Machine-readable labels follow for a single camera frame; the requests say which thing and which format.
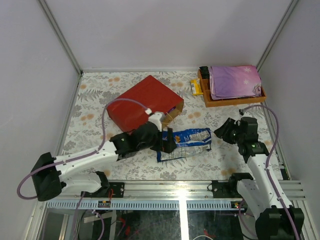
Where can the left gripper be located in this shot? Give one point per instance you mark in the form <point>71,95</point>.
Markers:
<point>164,141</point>

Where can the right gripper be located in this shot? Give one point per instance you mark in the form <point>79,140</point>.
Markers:
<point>222,132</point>

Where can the blue chips bag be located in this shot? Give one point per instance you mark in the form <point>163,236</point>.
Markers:
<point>189,143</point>

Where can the yellow snack packet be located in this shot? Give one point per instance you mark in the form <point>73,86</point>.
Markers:
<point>196,87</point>

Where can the red paper bag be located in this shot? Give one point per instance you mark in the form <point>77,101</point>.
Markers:
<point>128,110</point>

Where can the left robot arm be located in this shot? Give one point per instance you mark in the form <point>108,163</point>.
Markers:
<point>83,172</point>

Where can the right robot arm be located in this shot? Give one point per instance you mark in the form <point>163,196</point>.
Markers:
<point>276,218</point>

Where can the purple folded cloth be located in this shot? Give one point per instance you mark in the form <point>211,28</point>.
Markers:
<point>231,82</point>

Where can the black items in tray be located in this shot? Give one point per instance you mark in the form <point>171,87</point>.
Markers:
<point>204,72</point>

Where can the floral table mat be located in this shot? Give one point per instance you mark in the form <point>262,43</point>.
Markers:
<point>89,125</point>

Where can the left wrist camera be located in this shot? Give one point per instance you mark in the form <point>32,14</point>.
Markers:
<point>156,118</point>

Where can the aluminium rail frame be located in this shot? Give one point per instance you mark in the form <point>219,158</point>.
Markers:
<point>168,195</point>

